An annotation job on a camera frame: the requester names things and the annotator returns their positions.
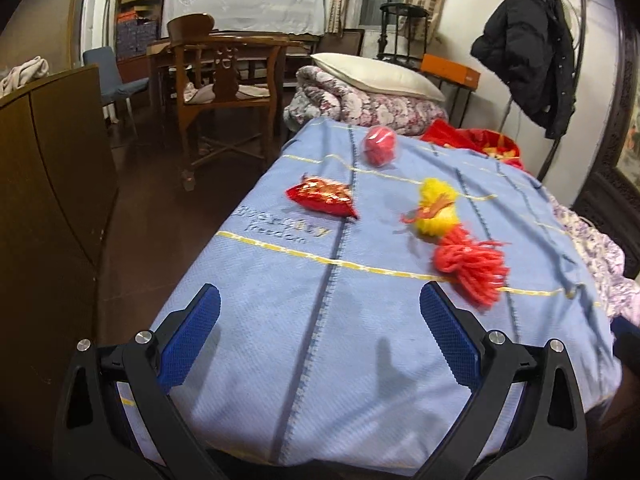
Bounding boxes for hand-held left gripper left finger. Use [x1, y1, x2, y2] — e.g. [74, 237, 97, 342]
[52, 282, 222, 480]

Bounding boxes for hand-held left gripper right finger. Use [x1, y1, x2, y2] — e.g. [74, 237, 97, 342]
[419, 282, 588, 480]

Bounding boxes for red yarn pom-pom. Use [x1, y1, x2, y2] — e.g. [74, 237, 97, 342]
[432, 225, 512, 308]

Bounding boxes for yellow yarn pom-pom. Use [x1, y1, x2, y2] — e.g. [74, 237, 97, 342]
[400, 177, 463, 237]

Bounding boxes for red snack bag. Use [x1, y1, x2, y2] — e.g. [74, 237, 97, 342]
[285, 176, 361, 221]

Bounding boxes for red ball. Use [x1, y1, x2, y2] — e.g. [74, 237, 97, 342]
[361, 126, 400, 168]

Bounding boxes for light blue blanket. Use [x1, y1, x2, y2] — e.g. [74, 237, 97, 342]
[117, 119, 621, 468]

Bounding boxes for purple floral sheet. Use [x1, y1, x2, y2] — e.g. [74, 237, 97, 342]
[547, 192, 640, 326]

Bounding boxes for red patterned blanket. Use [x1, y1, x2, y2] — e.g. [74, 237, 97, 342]
[420, 119, 526, 171]

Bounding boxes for brown wooden cabinet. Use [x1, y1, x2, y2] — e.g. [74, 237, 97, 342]
[0, 64, 121, 411]

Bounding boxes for folded floral quilt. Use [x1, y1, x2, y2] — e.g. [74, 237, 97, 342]
[283, 66, 448, 137]

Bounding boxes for flat orange box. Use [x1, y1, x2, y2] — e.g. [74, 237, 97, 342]
[421, 54, 482, 90]

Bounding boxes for cream pillow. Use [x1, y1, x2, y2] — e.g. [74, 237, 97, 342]
[311, 52, 446, 102]

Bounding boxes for carved wooden framed painting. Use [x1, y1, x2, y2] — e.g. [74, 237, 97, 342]
[572, 0, 640, 281]

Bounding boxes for blue chair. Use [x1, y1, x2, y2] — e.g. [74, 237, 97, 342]
[82, 46, 151, 126]

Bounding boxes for wooden table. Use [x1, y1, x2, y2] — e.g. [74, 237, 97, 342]
[147, 30, 311, 111]

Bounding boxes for black padded jacket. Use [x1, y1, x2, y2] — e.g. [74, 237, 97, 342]
[470, 0, 577, 140]

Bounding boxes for stack of cardboard boxes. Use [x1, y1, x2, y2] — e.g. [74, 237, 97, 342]
[115, 0, 168, 61]

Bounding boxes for wooden armchair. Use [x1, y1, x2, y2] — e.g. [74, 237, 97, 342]
[165, 14, 291, 193]

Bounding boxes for pink cloth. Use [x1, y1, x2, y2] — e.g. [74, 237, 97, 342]
[0, 56, 51, 97]

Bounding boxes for black round stand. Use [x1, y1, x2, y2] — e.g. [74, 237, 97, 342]
[377, 2, 431, 72]

